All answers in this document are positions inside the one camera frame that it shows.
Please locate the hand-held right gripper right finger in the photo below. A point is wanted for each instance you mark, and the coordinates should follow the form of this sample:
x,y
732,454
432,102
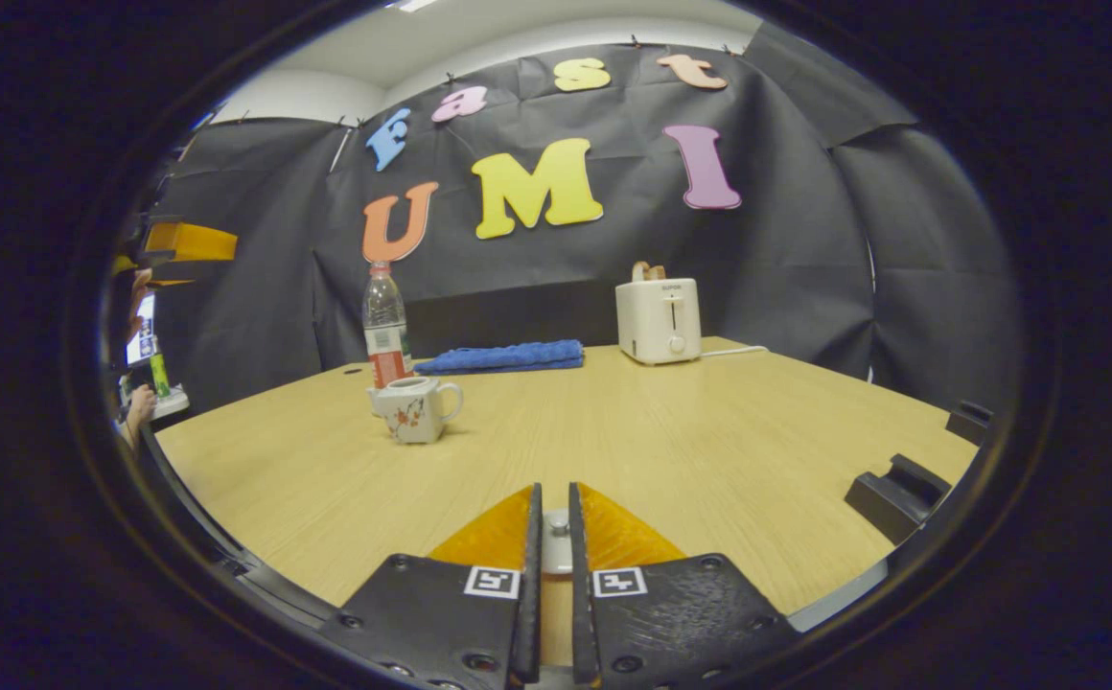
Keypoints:
x,y
585,594

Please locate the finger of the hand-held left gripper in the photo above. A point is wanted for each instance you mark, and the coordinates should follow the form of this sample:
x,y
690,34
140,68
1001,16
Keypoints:
x,y
196,242
158,278

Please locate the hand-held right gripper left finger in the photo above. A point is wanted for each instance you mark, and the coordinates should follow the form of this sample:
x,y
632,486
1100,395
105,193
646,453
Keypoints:
x,y
527,594

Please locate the clear plastic water bottle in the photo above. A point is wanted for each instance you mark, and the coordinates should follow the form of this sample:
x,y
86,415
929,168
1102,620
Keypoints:
x,y
386,326

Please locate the white floral teacup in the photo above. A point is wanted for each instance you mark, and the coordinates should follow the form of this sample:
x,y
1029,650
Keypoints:
x,y
414,414

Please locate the green bottle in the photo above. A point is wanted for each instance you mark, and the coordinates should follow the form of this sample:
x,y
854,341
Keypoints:
x,y
160,376

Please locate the computer monitor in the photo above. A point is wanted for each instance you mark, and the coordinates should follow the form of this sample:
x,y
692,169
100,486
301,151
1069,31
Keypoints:
x,y
143,331

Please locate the white flat device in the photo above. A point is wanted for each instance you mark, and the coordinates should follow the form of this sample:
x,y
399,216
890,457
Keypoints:
x,y
173,402

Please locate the blue towel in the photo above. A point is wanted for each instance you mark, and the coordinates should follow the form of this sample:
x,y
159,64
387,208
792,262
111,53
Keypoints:
x,y
508,357

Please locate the white toaster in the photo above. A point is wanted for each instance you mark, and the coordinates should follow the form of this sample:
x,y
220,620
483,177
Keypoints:
x,y
657,321

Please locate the black plastic holder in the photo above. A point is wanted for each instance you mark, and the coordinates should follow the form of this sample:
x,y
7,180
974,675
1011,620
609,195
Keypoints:
x,y
896,498
968,422

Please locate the white bread slice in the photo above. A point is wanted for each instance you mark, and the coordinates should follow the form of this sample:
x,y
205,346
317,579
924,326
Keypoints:
x,y
640,272

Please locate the black backdrop cloth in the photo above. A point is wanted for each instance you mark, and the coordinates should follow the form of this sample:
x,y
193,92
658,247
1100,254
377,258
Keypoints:
x,y
786,268

